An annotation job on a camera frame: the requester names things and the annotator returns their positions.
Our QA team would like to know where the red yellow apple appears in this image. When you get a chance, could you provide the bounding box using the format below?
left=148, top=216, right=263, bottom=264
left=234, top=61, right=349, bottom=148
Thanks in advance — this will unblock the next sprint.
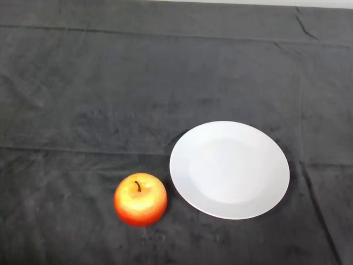
left=113, top=172, right=168, bottom=227

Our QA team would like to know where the white round plate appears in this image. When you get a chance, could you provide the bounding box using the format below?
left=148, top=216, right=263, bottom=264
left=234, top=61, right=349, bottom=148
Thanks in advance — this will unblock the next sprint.
left=169, top=120, right=291, bottom=220

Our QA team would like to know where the black table cloth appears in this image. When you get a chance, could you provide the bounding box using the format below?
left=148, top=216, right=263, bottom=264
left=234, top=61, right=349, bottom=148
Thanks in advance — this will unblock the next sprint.
left=0, top=0, right=353, bottom=265

